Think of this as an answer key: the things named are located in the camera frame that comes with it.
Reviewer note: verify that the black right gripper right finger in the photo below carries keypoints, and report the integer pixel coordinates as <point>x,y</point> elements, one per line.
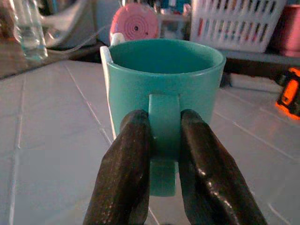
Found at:
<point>211,178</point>

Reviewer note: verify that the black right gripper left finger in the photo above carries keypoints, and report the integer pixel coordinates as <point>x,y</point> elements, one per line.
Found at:
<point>122,173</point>

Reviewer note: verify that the teal ceramic mug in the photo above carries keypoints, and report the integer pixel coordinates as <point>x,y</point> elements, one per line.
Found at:
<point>164,82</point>

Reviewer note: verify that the white flat box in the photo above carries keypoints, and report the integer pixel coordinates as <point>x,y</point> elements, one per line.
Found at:
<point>254,82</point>

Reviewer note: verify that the orange and black tool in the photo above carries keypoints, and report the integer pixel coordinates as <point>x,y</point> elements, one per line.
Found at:
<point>289,93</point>

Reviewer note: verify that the pink round container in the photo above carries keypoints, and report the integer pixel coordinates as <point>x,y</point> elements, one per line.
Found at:
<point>137,23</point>

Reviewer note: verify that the white plastic slatted basket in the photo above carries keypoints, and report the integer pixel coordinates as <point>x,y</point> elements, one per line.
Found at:
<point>236,23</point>

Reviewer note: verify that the pink cylindrical container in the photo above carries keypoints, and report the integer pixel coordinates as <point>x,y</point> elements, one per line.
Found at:
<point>289,30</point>

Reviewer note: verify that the clear glass bottle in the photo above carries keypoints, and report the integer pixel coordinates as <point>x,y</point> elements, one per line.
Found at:
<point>29,30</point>

